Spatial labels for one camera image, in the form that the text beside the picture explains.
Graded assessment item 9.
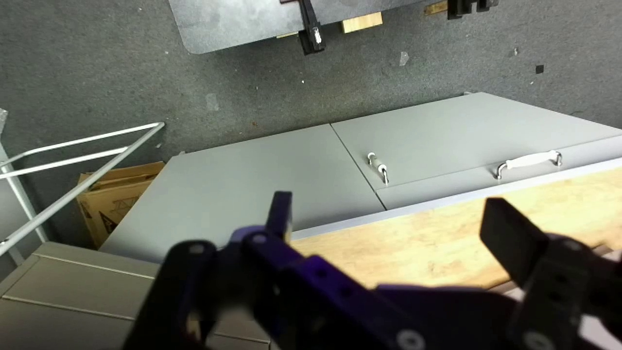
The beige metal filing cabinet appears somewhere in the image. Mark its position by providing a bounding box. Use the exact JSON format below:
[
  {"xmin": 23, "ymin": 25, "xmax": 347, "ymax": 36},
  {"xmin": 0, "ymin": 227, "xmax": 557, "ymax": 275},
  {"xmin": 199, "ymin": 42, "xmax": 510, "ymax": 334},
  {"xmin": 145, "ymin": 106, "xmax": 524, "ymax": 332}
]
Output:
[{"xmin": 0, "ymin": 240, "xmax": 273, "ymax": 350}]

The light wooden block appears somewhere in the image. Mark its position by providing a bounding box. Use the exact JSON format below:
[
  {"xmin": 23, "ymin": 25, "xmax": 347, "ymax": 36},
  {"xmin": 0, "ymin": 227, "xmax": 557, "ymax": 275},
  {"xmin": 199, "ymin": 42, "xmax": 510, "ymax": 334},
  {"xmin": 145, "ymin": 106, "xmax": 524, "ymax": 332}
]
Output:
[{"xmin": 339, "ymin": 9, "xmax": 386, "ymax": 36}]

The brown cardboard box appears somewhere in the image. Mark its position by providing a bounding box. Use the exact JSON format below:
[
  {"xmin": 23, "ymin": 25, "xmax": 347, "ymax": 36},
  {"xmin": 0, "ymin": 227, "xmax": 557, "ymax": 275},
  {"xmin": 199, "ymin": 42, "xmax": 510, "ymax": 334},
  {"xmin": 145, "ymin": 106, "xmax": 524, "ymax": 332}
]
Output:
[{"xmin": 75, "ymin": 159, "xmax": 166, "ymax": 250}]

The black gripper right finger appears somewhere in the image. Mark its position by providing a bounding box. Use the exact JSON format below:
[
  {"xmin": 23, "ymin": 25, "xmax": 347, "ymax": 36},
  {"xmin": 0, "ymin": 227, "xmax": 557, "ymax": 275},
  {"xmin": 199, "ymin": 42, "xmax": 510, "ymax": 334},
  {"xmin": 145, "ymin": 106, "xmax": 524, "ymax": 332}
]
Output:
[{"xmin": 477, "ymin": 196, "xmax": 622, "ymax": 350}]

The white metal tube frame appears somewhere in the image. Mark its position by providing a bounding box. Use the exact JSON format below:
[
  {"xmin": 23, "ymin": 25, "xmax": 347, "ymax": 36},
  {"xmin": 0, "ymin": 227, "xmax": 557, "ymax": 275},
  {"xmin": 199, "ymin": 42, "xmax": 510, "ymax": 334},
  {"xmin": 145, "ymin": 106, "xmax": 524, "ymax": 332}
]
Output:
[{"xmin": 0, "ymin": 120, "xmax": 166, "ymax": 260}]

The short silver cabinet handle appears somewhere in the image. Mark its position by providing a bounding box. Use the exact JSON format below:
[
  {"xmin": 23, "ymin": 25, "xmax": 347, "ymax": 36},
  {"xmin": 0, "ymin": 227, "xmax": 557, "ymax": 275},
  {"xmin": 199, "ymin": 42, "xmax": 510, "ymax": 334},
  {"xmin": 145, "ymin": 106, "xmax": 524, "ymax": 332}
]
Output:
[{"xmin": 363, "ymin": 149, "xmax": 390, "ymax": 186}]

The long silver cabinet handle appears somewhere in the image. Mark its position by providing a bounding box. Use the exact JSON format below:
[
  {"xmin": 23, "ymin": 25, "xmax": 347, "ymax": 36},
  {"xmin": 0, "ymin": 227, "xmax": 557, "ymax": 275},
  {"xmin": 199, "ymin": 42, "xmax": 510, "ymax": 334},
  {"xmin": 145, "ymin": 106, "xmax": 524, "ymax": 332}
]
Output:
[{"xmin": 487, "ymin": 147, "xmax": 563, "ymax": 182}]

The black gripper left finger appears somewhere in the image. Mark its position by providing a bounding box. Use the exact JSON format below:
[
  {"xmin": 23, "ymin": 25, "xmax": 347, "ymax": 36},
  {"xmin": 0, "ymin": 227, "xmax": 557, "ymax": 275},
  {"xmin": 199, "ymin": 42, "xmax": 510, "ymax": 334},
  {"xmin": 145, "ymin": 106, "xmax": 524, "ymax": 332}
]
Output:
[{"xmin": 122, "ymin": 190, "xmax": 415, "ymax": 350}]

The gray cabinet with two doors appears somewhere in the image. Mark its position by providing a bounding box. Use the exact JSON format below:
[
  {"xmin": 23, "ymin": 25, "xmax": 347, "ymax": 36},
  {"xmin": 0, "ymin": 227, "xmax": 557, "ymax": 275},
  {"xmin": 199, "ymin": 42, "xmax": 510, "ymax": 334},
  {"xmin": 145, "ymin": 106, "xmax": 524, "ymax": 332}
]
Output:
[{"xmin": 98, "ymin": 89, "xmax": 622, "ymax": 264}]

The gray metal base plate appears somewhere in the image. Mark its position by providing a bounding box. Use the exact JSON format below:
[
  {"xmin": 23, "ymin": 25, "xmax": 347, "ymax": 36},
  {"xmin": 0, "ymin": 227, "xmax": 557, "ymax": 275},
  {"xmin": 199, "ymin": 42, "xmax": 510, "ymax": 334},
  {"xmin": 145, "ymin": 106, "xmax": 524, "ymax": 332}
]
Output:
[{"xmin": 164, "ymin": 0, "xmax": 429, "ymax": 56}]

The black bracket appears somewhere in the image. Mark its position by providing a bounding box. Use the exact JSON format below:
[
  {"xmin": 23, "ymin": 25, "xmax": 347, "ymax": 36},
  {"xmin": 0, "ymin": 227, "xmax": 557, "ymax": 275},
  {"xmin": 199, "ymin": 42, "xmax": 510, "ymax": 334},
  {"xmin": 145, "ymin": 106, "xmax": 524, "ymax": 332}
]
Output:
[{"xmin": 444, "ymin": 0, "xmax": 499, "ymax": 21}]

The black clamp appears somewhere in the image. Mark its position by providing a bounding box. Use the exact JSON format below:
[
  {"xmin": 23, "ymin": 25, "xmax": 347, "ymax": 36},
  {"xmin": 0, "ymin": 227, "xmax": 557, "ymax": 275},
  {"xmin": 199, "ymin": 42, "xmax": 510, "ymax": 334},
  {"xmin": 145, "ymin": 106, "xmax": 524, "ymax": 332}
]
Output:
[{"xmin": 293, "ymin": 0, "xmax": 328, "ymax": 56}]

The small wooden block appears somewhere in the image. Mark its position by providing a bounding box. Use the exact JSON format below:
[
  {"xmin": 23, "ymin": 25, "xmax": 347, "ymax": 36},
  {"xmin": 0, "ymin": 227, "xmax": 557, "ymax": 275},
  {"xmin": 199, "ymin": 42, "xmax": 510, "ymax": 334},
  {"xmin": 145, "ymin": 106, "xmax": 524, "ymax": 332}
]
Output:
[{"xmin": 421, "ymin": 0, "xmax": 450, "ymax": 19}]

